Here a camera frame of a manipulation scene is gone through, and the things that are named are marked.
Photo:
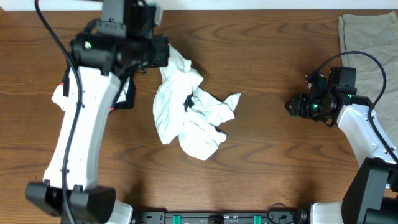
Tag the white folded garment red trim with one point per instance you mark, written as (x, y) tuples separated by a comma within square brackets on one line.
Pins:
[(59, 99)]

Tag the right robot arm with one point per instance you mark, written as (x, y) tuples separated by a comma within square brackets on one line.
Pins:
[(333, 101)]

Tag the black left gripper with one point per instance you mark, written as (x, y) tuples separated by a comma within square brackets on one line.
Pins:
[(160, 50)]

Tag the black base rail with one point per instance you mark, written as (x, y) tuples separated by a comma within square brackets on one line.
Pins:
[(277, 216)]

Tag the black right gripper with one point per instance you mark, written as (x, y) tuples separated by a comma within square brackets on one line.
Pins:
[(299, 105)]

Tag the black folded garment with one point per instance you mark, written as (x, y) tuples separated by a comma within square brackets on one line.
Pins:
[(125, 99)]

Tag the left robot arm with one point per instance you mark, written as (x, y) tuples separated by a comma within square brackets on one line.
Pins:
[(102, 60)]

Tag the white printed t-shirt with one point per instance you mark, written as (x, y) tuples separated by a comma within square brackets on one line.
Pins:
[(183, 110)]

